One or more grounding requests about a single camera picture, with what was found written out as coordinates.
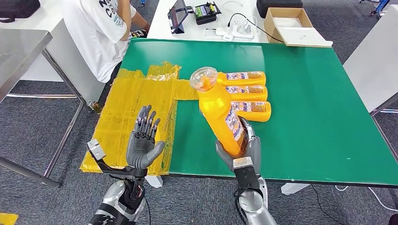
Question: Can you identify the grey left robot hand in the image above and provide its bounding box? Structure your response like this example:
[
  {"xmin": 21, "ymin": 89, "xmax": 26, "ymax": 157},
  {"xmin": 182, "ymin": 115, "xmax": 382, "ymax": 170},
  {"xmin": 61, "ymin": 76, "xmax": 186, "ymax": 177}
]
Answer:
[{"xmin": 126, "ymin": 105, "xmax": 166, "ymax": 171}]

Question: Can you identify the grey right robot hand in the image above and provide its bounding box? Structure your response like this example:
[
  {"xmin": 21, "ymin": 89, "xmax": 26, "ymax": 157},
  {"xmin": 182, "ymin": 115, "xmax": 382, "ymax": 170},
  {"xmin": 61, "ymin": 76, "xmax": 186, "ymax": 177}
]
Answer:
[{"xmin": 215, "ymin": 117, "xmax": 262, "ymax": 174}]

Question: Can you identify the orange bottle clear cap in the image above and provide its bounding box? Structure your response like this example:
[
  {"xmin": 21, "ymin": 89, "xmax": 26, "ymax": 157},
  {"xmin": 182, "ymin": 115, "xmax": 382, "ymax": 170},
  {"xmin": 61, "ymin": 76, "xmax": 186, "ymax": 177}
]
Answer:
[
  {"xmin": 189, "ymin": 67, "xmax": 249, "ymax": 158},
  {"xmin": 216, "ymin": 71, "xmax": 267, "ymax": 87},
  {"xmin": 225, "ymin": 85, "xmax": 268, "ymax": 102},
  {"xmin": 230, "ymin": 101, "xmax": 272, "ymax": 123}
]

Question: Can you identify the white table foot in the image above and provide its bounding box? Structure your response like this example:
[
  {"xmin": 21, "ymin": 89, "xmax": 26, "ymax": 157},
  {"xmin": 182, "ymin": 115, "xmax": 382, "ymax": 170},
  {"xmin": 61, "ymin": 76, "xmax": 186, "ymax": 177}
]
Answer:
[
  {"xmin": 280, "ymin": 182, "xmax": 312, "ymax": 196},
  {"xmin": 142, "ymin": 175, "xmax": 163, "ymax": 189}
]

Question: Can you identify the white table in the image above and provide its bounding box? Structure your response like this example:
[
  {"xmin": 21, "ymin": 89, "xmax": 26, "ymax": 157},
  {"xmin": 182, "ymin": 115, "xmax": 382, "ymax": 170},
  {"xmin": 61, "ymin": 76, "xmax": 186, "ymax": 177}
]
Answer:
[
  {"xmin": 342, "ymin": 4, "xmax": 398, "ymax": 117},
  {"xmin": 0, "ymin": 0, "xmax": 107, "ymax": 105}
]

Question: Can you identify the white power strip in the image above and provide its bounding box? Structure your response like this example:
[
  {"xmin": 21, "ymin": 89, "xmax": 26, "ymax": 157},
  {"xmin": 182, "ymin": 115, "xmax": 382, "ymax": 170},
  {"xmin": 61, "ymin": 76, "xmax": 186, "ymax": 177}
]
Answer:
[{"xmin": 215, "ymin": 24, "xmax": 255, "ymax": 40}]

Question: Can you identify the open cardboard box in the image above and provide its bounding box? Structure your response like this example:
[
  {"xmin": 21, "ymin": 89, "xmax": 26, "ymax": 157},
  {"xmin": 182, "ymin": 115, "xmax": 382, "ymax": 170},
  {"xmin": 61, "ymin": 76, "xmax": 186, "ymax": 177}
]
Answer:
[{"xmin": 263, "ymin": 7, "xmax": 333, "ymax": 48}]

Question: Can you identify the white desk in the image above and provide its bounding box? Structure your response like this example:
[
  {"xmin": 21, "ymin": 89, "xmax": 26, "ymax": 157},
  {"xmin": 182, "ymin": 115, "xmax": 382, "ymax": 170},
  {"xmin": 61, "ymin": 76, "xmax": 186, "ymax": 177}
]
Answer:
[{"xmin": 146, "ymin": 0, "xmax": 272, "ymax": 44}]

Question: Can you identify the person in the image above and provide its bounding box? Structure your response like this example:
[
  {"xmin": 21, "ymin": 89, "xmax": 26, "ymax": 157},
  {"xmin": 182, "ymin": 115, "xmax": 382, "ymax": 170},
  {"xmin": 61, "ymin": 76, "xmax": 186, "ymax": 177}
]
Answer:
[{"xmin": 61, "ymin": 0, "xmax": 152, "ymax": 84}]

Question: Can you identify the black tablet on stand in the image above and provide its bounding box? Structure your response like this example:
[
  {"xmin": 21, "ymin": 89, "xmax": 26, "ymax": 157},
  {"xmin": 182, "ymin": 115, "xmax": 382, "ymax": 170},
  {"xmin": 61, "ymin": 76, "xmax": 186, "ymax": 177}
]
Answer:
[{"xmin": 167, "ymin": 0, "xmax": 189, "ymax": 35}]

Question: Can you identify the black hard case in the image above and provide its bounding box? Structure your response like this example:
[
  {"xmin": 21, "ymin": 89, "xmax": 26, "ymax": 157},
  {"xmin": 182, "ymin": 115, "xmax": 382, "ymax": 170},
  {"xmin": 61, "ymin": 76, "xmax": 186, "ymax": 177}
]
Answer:
[{"xmin": 256, "ymin": 0, "xmax": 303, "ymax": 19}]

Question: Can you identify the black green electronic device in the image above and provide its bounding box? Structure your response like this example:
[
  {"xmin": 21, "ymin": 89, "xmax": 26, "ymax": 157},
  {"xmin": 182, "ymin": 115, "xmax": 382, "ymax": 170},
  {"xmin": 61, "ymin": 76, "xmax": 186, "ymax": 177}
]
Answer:
[{"xmin": 192, "ymin": 1, "xmax": 222, "ymax": 25}]

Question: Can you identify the yellow floor tape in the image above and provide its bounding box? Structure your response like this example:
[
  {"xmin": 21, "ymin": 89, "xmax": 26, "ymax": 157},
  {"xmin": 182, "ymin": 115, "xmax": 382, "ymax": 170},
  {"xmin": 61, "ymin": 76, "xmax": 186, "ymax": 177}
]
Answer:
[{"xmin": 0, "ymin": 213, "xmax": 19, "ymax": 225}]

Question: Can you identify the steel table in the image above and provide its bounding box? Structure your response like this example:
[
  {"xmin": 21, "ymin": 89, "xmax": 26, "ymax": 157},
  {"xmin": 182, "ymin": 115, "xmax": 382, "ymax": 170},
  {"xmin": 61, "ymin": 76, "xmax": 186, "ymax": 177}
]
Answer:
[{"xmin": 0, "ymin": 29, "xmax": 86, "ymax": 189}]

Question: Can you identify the black bag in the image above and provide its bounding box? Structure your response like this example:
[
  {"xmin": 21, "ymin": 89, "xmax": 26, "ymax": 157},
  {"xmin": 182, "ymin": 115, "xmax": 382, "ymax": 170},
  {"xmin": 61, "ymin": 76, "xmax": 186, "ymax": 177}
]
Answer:
[{"xmin": 0, "ymin": 0, "xmax": 41, "ymax": 23}]

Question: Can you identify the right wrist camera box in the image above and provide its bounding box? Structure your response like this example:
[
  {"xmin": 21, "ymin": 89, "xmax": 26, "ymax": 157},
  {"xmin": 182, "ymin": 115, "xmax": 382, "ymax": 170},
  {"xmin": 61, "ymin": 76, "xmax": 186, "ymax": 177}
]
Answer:
[{"xmin": 232, "ymin": 157, "xmax": 260, "ymax": 191}]

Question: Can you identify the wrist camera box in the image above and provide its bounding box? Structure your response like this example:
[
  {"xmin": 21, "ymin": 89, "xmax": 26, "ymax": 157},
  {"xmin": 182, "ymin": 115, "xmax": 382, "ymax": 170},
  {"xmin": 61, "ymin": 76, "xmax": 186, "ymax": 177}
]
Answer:
[
  {"xmin": 87, "ymin": 139, "xmax": 108, "ymax": 161},
  {"xmin": 232, "ymin": 157, "xmax": 260, "ymax": 191}
]

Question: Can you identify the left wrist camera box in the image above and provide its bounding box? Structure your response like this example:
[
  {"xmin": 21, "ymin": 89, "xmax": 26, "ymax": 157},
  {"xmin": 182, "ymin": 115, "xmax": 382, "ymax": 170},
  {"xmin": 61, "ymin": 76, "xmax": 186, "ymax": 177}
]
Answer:
[{"xmin": 87, "ymin": 139, "xmax": 108, "ymax": 161}]

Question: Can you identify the black floor cable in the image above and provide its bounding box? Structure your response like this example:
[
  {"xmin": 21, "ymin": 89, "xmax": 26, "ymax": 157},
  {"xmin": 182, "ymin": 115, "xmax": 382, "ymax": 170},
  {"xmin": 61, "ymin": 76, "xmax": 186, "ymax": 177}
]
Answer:
[{"xmin": 311, "ymin": 185, "xmax": 371, "ymax": 225}]

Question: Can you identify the black desk cable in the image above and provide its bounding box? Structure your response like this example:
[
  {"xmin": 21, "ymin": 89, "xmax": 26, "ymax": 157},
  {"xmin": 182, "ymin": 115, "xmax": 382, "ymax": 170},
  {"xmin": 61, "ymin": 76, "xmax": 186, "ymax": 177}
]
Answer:
[{"xmin": 227, "ymin": 13, "xmax": 285, "ymax": 44}]

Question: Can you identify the white floor cable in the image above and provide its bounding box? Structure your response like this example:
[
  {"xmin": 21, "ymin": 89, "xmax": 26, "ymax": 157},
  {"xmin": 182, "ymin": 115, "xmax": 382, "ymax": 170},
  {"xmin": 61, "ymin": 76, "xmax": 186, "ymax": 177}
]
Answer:
[{"xmin": 334, "ymin": 185, "xmax": 398, "ymax": 212}]

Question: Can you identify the blue metal frame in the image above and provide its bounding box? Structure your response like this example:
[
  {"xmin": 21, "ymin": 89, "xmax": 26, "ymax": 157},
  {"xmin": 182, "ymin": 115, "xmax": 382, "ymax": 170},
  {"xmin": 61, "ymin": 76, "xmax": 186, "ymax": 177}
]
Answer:
[{"xmin": 359, "ymin": 0, "xmax": 390, "ymax": 16}]

